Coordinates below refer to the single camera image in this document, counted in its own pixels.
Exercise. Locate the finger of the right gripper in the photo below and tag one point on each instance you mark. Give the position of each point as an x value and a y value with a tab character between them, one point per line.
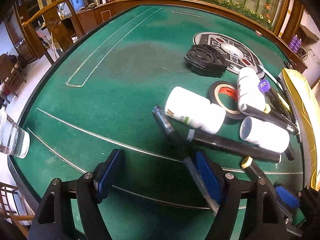
287	197

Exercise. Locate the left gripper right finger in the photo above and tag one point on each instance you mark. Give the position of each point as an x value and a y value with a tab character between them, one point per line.
263	218

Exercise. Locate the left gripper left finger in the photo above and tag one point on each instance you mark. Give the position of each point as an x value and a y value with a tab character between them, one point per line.
54	217

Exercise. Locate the black marker white cap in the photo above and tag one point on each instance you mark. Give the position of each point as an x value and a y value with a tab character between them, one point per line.
217	142

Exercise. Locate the black pen long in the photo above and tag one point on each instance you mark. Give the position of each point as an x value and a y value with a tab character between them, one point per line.
272	117

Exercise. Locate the clear blue ballpoint pen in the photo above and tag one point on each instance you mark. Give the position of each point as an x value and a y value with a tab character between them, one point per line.
181	151

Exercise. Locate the yellow storage box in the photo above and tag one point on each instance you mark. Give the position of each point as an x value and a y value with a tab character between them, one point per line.
308	110

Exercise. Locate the white bottle with green label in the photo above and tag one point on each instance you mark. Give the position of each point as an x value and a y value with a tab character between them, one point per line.
194	110

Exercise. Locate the black marker purple cap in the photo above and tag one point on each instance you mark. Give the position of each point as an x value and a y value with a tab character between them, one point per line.
274	98

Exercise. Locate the black tape roll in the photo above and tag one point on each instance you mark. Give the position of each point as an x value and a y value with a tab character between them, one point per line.
225	95

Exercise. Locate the clear glass cup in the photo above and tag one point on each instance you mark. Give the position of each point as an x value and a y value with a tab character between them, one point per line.
15	141

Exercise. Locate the round mahjong control panel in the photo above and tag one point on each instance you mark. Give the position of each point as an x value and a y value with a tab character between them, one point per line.
235	53

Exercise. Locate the purple bottles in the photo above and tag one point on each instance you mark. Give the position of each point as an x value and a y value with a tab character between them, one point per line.
295	43

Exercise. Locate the black plastic holder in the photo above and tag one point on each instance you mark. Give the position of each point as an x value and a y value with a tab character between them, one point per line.
204	60

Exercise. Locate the wooden chair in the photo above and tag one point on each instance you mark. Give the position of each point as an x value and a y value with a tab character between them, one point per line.
55	26

